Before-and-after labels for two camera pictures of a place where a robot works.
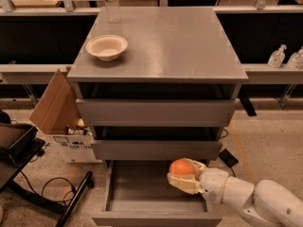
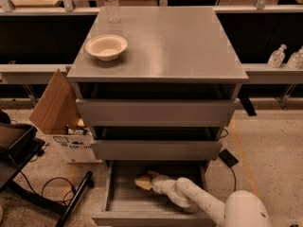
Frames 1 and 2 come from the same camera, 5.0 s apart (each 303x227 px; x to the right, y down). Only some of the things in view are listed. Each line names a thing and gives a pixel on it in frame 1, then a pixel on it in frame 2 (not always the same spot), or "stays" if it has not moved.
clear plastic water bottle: x=112 y=3 stays
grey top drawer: x=152 y=113 stays
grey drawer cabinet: x=171 y=96 stays
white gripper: x=214 y=183 to x=158 y=183
